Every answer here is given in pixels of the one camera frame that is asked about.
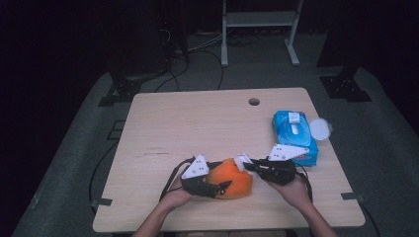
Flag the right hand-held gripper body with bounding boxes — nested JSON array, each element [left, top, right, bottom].
[[259, 143, 310, 186]]

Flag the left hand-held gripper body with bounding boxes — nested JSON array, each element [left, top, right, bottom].
[[180, 153, 222, 198]]

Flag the large orange fruit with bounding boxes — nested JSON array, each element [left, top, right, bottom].
[[205, 157, 255, 200]]

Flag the white wet wipe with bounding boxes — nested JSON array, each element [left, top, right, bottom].
[[233, 153, 255, 173]]

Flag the blue wet wipe pack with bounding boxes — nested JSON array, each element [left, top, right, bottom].
[[272, 110, 334, 167]]

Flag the person's right hand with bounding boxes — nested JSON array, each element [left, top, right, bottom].
[[267, 176, 313, 213]]

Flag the person's left hand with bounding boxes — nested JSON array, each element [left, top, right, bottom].
[[160, 173, 200, 213]]

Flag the grey tape strip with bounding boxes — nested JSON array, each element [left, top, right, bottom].
[[90, 197, 114, 208], [340, 192, 366, 202]]

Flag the black tape rectangle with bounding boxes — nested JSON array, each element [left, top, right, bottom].
[[106, 119, 126, 141]]

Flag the black stand base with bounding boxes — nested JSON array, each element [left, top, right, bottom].
[[98, 76, 143, 108], [319, 66, 374, 104]]

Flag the white metal stand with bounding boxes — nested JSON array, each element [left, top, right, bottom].
[[220, 0, 304, 68]]

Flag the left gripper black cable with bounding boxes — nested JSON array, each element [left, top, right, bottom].
[[159, 156, 198, 202]]

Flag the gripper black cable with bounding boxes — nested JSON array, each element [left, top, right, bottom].
[[159, 156, 198, 202], [293, 162, 314, 203]]

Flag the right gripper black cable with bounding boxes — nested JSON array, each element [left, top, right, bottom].
[[293, 162, 314, 203]]

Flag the black floor cable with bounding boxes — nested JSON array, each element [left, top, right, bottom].
[[153, 48, 192, 94], [88, 140, 120, 211], [197, 48, 225, 91]]

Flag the white floor cables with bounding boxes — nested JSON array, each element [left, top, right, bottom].
[[187, 30, 225, 54]]

